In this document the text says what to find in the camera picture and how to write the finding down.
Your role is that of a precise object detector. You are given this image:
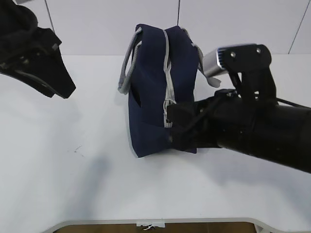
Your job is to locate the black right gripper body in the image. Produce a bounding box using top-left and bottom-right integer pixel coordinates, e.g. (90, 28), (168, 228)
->
(167, 89), (245, 152)

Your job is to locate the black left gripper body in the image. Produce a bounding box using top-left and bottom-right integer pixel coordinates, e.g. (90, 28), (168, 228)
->
(0, 4), (63, 73)

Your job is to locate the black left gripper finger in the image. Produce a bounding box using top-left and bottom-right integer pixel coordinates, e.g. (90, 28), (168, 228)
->
(36, 49), (76, 99)
(0, 70), (54, 98)

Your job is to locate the navy blue lunch bag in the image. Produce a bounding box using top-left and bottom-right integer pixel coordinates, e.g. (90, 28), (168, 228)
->
(117, 23), (221, 159)

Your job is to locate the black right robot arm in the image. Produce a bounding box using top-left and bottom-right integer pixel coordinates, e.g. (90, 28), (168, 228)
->
(167, 89), (311, 173)

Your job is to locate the white tape on table edge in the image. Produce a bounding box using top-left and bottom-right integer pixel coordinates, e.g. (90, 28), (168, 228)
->
(136, 218), (166, 231)

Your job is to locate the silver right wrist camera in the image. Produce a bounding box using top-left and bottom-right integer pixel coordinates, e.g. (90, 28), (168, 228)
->
(203, 43), (277, 105)

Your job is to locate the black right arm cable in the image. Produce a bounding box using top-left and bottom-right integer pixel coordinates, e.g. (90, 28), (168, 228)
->
(276, 97), (307, 107)

